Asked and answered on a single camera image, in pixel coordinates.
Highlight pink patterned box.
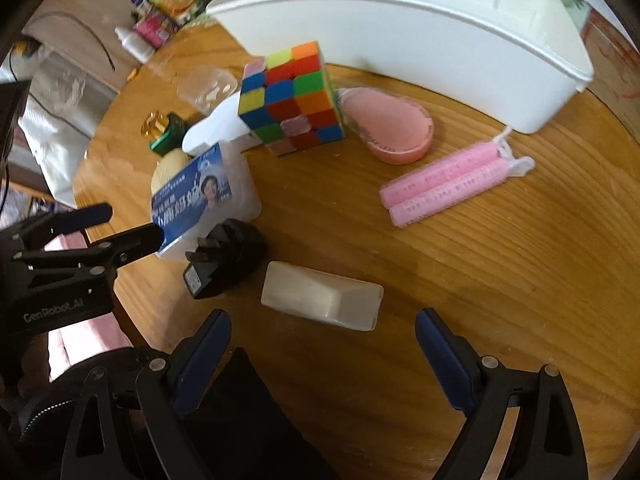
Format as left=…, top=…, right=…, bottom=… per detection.
left=132, top=12, right=178, bottom=51

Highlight translucent box with blue label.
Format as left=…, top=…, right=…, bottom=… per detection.
left=150, top=141, right=263, bottom=263

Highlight cream round disc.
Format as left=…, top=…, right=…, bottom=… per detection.
left=151, top=149, right=193, bottom=196

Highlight pink oval case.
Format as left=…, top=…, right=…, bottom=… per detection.
left=336, top=87, right=435, bottom=164

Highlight white dropper bottle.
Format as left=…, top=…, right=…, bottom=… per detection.
left=114, top=26, right=156, bottom=63

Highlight multicoloured puzzle cube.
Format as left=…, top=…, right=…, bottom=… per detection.
left=237, top=41, right=347, bottom=157

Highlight white plastic bag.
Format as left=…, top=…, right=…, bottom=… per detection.
left=10, top=45, right=126, bottom=206

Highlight green box with gold lid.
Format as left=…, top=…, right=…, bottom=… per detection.
left=140, top=110, right=190, bottom=157

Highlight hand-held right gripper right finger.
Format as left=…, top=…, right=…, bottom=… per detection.
left=415, top=308, right=590, bottom=480

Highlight black power adapter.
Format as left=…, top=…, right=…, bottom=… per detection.
left=182, top=218, right=267, bottom=301

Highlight clear plastic cup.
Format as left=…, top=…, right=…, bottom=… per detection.
left=176, top=66, right=238, bottom=116

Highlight white plastic storage bin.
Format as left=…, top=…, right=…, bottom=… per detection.
left=205, top=0, right=596, bottom=135

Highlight pink sealing clips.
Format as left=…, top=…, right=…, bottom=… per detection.
left=379, top=127, right=536, bottom=228

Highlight white flat plastic piece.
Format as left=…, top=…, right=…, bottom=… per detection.
left=181, top=95, right=266, bottom=158

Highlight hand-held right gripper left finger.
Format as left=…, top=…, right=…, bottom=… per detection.
left=60, top=308, right=233, bottom=480

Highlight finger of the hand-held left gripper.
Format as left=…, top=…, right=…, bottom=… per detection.
left=10, top=203, right=114, bottom=251
left=15, top=222, right=166, bottom=281

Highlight white rectangular charger block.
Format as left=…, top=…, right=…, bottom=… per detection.
left=261, top=260, right=385, bottom=332

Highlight brown board with red drawing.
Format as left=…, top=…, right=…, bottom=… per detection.
left=580, top=10, right=640, bottom=123

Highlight person's dark clothing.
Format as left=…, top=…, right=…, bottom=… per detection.
left=0, top=345, right=341, bottom=480

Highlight pink cloth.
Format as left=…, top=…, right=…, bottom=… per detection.
left=47, top=232, right=133, bottom=376

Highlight thin black cable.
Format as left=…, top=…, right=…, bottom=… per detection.
left=32, top=11, right=116, bottom=73

